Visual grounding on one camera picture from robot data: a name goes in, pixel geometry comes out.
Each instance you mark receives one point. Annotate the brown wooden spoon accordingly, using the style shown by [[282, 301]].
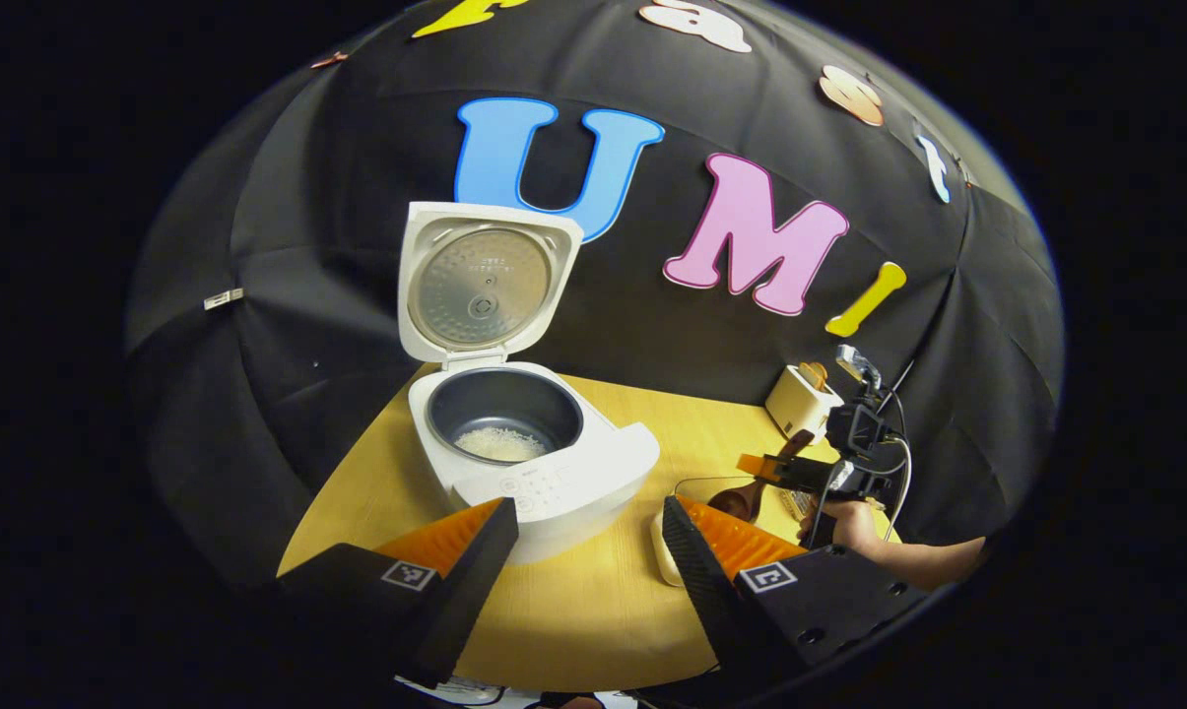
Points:
[[741, 500]]

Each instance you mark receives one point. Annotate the copper cloth clip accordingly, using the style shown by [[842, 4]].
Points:
[[329, 60]]

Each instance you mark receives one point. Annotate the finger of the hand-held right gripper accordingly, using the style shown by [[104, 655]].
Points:
[[800, 475]]

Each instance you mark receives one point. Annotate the black backdrop cloth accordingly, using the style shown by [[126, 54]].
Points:
[[307, 246]]

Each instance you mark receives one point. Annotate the white cloth clip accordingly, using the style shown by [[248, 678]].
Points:
[[224, 298]]

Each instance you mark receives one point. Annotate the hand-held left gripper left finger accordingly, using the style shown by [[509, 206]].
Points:
[[475, 591]]

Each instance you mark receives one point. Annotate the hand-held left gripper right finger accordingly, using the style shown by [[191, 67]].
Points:
[[701, 591]]

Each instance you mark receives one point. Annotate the white toaster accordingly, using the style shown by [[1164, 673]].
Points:
[[795, 406]]

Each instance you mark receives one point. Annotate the toast slice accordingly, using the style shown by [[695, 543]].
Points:
[[814, 374]]

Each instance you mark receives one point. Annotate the white rice cooker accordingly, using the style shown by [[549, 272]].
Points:
[[593, 473]]

